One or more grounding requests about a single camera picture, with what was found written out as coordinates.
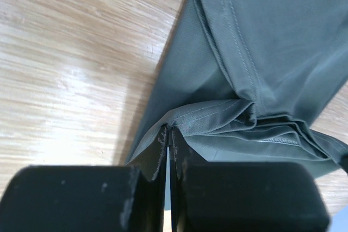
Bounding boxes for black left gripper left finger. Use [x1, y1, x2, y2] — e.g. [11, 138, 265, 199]
[1, 126, 167, 231]

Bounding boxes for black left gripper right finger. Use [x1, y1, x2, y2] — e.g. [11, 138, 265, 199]
[169, 128, 330, 231]

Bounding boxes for grey t shirt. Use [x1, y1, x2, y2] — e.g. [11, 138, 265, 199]
[128, 0, 347, 177]

